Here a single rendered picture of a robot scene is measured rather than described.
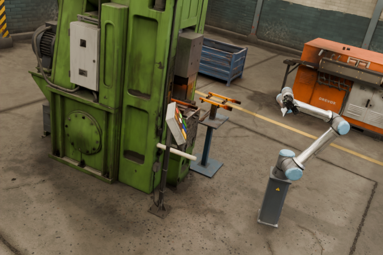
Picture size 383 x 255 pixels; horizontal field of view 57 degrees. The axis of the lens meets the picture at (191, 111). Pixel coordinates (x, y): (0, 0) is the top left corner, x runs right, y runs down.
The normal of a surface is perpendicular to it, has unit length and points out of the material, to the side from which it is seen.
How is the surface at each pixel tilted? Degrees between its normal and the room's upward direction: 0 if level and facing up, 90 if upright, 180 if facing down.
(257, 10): 90
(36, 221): 0
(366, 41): 90
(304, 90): 90
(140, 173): 90
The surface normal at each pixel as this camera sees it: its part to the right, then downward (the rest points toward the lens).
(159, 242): 0.14, -0.89
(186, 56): -0.42, 0.33
